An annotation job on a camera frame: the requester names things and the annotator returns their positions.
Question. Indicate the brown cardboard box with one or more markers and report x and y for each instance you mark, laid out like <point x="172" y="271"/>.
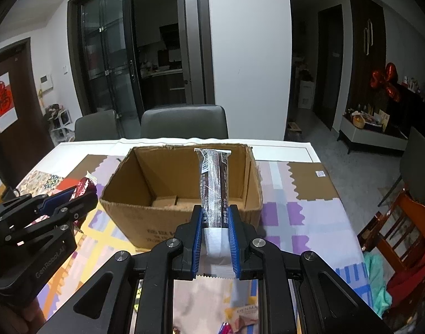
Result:
<point x="184" y="195"/>

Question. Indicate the white shoe rack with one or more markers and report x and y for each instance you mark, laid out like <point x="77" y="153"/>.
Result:
<point x="57" y="121"/>

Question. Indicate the white wall intercom panel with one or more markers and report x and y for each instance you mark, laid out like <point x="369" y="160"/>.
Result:
<point x="45" y="82"/>

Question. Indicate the dark brown door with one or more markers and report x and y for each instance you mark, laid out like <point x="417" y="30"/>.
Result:
<point x="24" y="128"/>

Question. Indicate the wicker basket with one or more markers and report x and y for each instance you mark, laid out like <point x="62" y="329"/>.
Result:
<point x="359" y="120"/>

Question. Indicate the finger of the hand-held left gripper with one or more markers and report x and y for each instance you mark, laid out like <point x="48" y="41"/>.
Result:
<point x="83" y="205"/>
<point x="57" y="200"/>

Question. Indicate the red brown wooden chair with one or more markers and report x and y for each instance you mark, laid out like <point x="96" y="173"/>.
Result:
<point x="400" y="233"/>

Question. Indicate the dark red snack packet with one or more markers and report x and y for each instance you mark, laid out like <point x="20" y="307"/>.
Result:
<point x="85" y="186"/>

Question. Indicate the red foil balloons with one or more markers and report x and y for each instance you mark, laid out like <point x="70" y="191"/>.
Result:
<point x="386" y="81"/>

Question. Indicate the small black clip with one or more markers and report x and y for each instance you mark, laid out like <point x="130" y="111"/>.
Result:
<point x="10" y="192"/>

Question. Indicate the red and white door poster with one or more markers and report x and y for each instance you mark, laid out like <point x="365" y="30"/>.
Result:
<point x="3" y="101"/>

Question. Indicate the teal cloth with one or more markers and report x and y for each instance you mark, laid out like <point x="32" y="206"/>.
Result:
<point x="374" y="281"/>

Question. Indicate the dark long cabinet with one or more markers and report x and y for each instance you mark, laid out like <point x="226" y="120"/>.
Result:
<point x="418" y="111"/>

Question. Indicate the person's left hand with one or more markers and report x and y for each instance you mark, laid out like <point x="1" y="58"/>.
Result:
<point x="29" y="316"/>

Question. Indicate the tan paper bag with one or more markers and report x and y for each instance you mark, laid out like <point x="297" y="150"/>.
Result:
<point x="383" y="118"/>

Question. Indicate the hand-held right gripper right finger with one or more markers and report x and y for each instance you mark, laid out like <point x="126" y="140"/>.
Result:
<point x="233" y="240"/>

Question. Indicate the grey dining chair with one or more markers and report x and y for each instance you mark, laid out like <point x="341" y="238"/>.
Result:
<point x="418" y="167"/>
<point x="184" y="121"/>
<point x="96" y="125"/>

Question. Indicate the beige snack packet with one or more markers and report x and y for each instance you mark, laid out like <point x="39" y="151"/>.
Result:
<point x="243" y="315"/>

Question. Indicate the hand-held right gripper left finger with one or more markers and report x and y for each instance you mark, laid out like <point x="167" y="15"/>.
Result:
<point x="197" y="240"/>

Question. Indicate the dark framed sliding glass door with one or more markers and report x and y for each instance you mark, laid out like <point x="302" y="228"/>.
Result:
<point x="104" y="52"/>

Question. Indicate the red garment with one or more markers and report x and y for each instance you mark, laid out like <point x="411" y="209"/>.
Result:
<point x="411" y="285"/>

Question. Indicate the low white grey sideboard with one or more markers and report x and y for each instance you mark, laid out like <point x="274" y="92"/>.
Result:
<point x="372" y="137"/>

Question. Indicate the long dark stick snack packet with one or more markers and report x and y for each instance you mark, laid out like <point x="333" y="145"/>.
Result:
<point x="214" y="188"/>

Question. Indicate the white box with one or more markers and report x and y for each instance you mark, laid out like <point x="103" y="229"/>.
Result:
<point x="307" y="90"/>

